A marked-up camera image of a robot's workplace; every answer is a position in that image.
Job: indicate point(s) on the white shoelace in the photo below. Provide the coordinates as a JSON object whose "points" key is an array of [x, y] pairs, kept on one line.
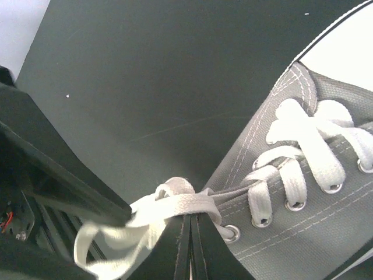
{"points": [[109, 252]]}

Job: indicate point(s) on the grey canvas sneaker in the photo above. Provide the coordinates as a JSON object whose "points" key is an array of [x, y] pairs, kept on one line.
{"points": [[332, 237]]}

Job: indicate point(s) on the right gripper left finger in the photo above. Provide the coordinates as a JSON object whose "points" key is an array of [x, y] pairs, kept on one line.
{"points": [[170, 258]]}

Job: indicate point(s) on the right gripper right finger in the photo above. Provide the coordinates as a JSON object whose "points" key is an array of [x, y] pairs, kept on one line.
{"points": [[211, 258]]}

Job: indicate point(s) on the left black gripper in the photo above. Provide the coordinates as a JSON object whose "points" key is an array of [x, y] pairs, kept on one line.
{"points": [[45, 192]]}

